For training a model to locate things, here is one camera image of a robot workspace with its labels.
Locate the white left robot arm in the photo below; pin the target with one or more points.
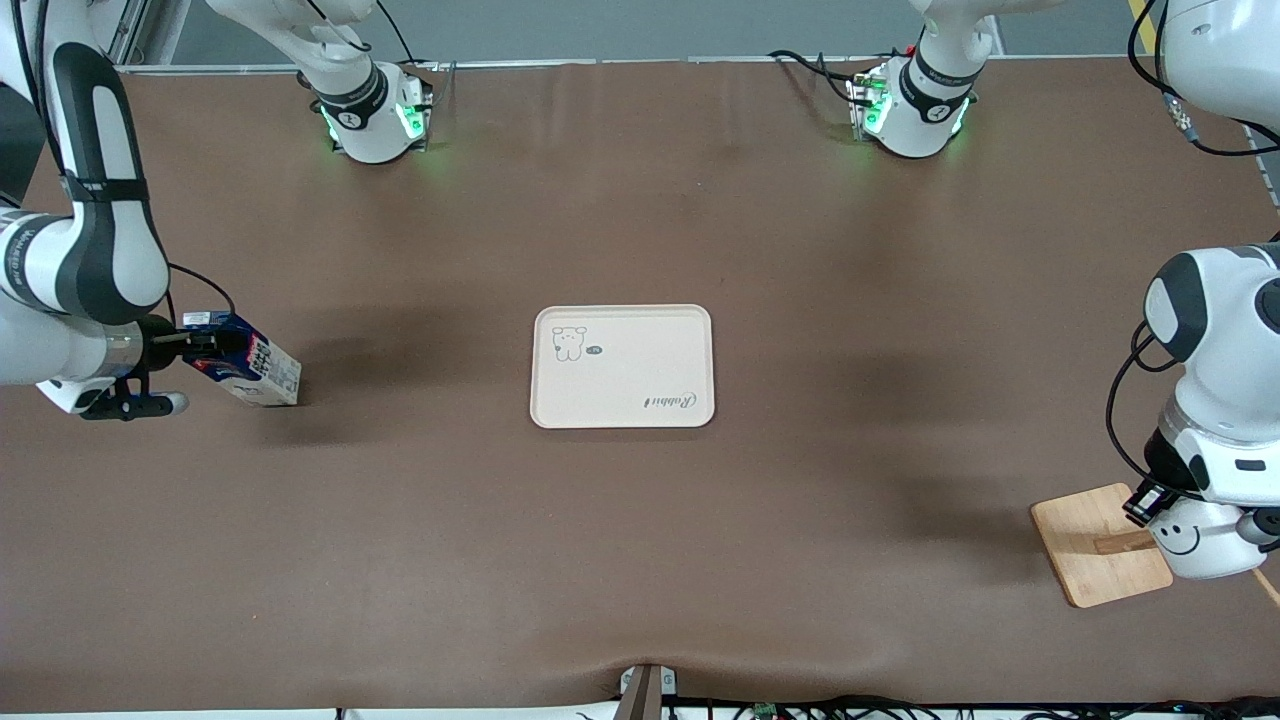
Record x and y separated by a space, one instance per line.
1230 380

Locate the wooden mug stand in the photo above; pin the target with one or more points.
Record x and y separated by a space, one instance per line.
1090 545

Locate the brown table mat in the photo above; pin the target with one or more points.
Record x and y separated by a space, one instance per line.
640 550

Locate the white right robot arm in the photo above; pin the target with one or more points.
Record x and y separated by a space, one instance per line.
90 260

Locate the aluminium frame profile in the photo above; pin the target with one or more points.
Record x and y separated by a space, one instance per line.
125 30

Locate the green circuit board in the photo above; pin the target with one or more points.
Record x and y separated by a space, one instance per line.
766 711

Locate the blue white milk carton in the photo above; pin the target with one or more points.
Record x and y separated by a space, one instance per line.
270 380

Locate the cream tray with bear print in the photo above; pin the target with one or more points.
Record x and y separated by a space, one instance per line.
640 370

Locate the grey metal camera bracket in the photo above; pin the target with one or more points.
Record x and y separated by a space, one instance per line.
648 692

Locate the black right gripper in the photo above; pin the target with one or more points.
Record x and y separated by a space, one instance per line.
160 344

